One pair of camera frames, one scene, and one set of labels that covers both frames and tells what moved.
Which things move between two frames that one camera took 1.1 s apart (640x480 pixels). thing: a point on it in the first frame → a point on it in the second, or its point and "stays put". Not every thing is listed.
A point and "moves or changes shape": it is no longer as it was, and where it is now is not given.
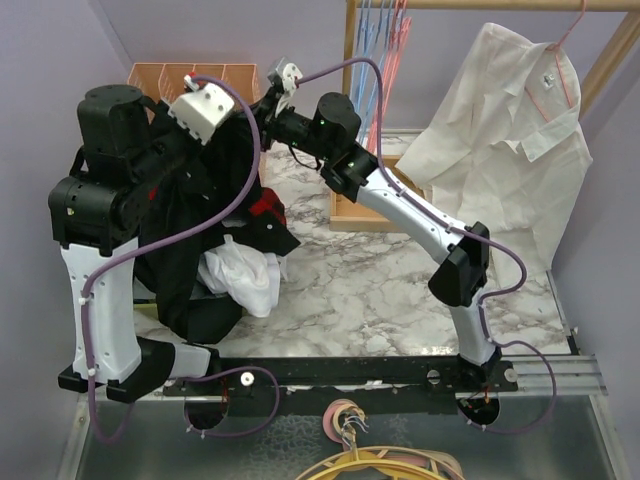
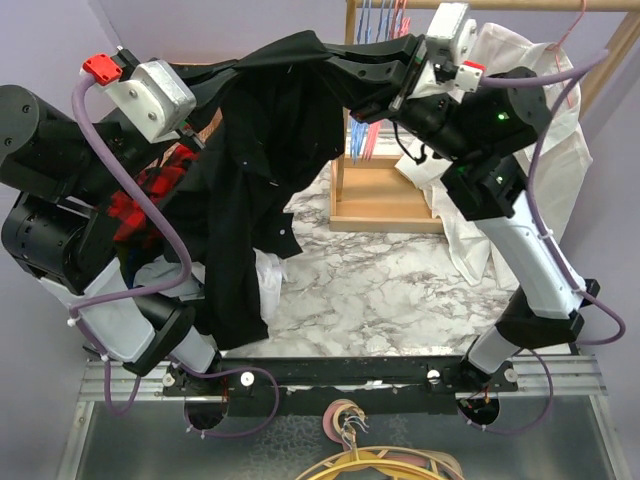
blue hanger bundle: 372,26 stays put
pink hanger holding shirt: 554,46 stays put
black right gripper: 268,120 → 381,75
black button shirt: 203,180 moves or changes shape
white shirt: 253,278 → 165,270
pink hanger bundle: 399,31 stays put
